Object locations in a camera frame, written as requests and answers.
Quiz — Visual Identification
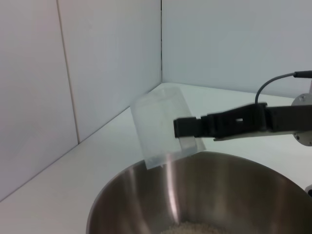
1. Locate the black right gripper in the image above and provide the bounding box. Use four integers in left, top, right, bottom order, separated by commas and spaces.
173, 103, 312, 139

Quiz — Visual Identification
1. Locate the stainless steel mixing bowl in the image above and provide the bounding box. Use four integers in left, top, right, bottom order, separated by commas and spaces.
85, 151, 312, 234

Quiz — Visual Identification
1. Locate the clear plastic cup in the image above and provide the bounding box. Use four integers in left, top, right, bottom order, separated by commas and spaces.
131, 88, 207, 171

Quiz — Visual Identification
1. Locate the uncooked white rice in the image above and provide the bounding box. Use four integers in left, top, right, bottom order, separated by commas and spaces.
156, 223, 234, 234

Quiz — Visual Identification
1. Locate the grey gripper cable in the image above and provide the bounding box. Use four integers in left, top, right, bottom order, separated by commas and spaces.
254, 70, 312, 105

